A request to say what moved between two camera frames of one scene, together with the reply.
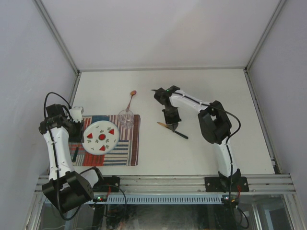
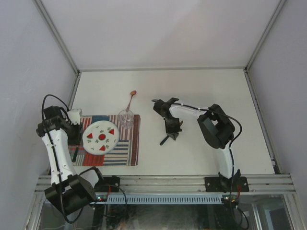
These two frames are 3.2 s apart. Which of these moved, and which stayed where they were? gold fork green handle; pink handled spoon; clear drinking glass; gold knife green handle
Moved: gold knife green handle
Stayed: pink handled spoon; clear drinking glass; gold fork green handle
